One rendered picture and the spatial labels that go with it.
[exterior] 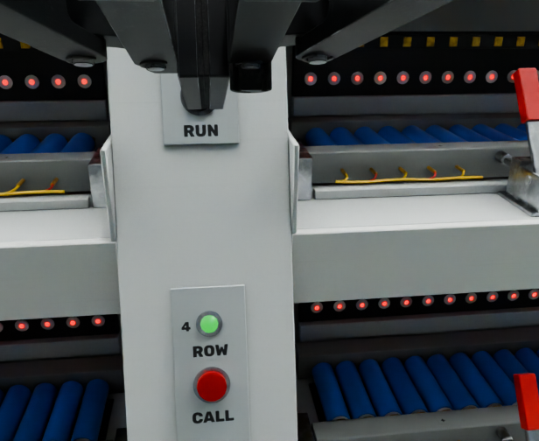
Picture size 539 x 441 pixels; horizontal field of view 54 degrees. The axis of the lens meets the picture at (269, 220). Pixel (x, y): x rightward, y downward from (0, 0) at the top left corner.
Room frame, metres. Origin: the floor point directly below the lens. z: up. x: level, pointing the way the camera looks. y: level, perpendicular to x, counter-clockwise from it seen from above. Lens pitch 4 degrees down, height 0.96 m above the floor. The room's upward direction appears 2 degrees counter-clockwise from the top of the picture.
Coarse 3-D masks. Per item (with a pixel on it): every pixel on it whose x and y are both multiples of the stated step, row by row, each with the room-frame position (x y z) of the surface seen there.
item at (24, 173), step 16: (0, 160) 0.34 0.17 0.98; (16, 160) 0.34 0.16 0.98; (32, 160) 0.34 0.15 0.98; (48, 160) 0.34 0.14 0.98; (64, 160) 0.34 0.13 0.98; (80, 160) 0.34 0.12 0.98; (0, 176) 0.34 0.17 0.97; (16, 176) 0.34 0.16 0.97; (32, 176) 0.34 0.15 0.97; (48, 176) 0.34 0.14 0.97; (64, 176) 0.34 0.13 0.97; (80, 176) 0.34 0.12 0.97; (0, 192) 0.33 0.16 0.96; (16, 192) 0.33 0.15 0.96; (32, 192) 0.33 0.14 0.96; (48, 192) 0.33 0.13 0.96; (64, 192) 0.33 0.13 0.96
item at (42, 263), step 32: (96, 160) 0.32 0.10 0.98; (96, 192) 0.32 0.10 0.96; (0, 224) 0.30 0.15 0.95; (32, 224) 0.30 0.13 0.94; (64, 224) 0.30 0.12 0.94; (96, 224) 0.30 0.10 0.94; (0, 256) 0.28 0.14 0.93; (32, 256) 0.28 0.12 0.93; (64, 256) 0.28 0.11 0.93; (96, 256) 0.28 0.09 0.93; (0, 288) 0.28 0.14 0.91; (32, 288) 0.28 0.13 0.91; (64, 288) 0.29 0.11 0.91; (96, 288) 0.29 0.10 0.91; (0, 320) 0.29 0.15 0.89
